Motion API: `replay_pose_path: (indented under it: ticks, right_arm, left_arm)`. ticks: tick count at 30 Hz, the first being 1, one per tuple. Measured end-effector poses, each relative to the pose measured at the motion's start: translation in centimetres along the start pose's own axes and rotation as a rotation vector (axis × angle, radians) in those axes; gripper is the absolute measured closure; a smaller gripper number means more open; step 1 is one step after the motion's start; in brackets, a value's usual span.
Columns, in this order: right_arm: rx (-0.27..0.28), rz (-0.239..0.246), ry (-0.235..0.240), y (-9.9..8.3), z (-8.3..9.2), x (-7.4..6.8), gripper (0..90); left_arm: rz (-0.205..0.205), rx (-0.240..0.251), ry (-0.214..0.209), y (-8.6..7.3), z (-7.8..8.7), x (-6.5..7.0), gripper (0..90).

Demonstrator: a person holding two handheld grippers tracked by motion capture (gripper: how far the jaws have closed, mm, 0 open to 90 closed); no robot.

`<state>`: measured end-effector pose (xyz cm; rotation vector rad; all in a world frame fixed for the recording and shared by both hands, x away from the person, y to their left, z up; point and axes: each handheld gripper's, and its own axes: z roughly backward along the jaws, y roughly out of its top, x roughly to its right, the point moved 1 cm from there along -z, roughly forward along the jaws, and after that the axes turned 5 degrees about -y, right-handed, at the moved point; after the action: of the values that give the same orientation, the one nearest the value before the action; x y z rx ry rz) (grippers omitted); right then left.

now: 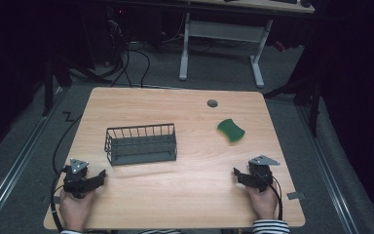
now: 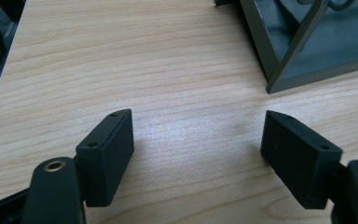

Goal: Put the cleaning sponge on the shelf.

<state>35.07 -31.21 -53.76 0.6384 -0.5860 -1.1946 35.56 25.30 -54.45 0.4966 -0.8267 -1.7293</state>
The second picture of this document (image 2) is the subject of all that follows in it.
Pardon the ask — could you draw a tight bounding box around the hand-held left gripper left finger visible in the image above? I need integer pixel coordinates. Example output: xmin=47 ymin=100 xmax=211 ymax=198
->
xmin=75 ymin=108 xmax=135 ymax=208

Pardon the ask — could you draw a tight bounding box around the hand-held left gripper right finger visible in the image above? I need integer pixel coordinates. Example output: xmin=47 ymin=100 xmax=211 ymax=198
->
xmin=260 ymin=109 xmax=344 ymax=210

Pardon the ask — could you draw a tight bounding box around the grey metal frame rack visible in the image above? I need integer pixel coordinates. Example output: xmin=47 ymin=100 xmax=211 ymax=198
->
xmin=213 ymin=0 xmax=358 ymax=95

